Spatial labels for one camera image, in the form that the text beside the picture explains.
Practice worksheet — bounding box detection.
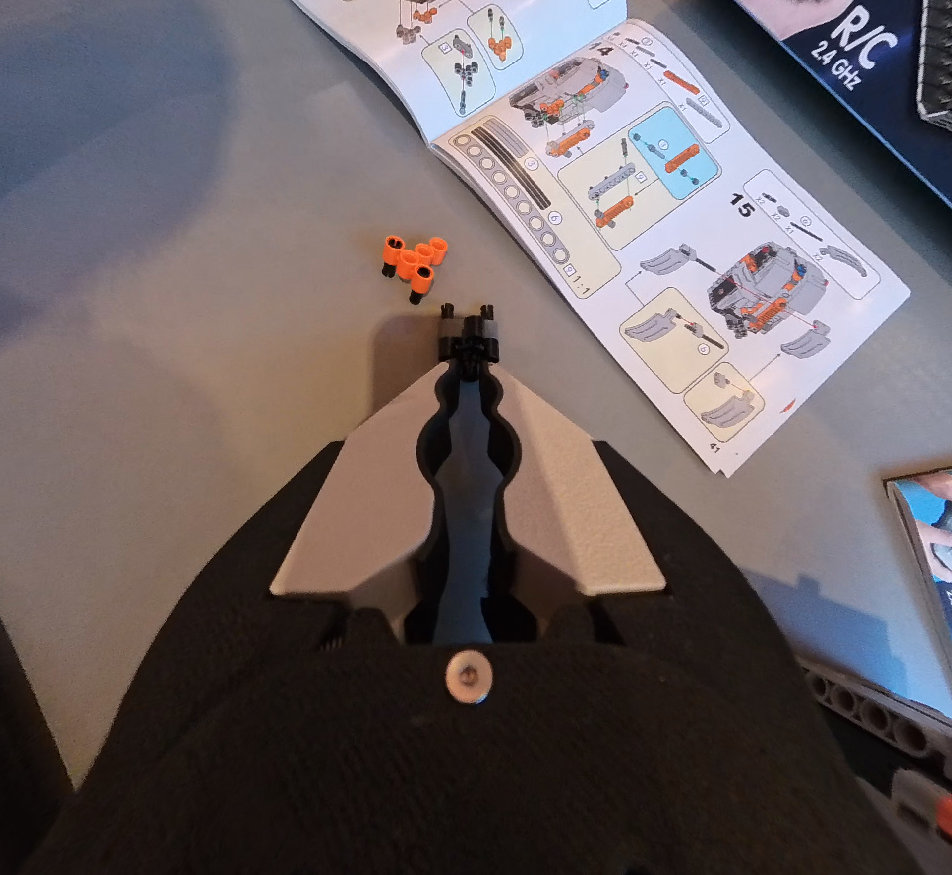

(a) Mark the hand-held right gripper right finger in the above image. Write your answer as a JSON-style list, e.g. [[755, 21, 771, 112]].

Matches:
[[479, 362, 668, 629]]

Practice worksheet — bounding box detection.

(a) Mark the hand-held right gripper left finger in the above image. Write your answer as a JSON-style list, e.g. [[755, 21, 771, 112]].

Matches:
[[268, 362, 455, 632]]

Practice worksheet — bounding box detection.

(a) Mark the black toy connector piece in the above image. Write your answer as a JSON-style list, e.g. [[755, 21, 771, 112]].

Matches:
[[437, 302, 501, 377]]

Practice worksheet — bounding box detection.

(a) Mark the orange toy connector piece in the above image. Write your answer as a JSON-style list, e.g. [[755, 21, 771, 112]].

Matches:
[[379, 235, 451, 305]]

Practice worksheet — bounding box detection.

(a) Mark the grey desk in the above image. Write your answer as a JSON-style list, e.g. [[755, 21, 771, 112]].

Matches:
[[0, 0, 952, 875]]

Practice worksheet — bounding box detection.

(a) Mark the blue cover booklet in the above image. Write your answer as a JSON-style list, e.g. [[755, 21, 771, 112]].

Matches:
[[884, 468, 952, 671]]

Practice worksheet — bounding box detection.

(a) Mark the open instruction booklet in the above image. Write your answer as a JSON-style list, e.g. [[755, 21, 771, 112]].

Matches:
[[218, 0, 912, 478]]

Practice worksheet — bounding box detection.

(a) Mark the robot kit box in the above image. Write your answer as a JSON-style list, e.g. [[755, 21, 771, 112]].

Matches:
[[683, 0, 952, 210]]

